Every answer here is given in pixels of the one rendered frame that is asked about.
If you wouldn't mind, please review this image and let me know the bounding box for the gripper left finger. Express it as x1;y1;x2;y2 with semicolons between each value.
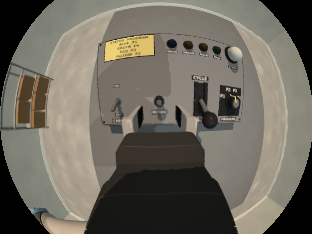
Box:
121;106;143;137

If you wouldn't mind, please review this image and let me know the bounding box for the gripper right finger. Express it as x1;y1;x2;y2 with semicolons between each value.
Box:
175;105;198;136

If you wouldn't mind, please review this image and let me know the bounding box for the grey control panel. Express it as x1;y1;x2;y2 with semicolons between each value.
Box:
97;33;244;129

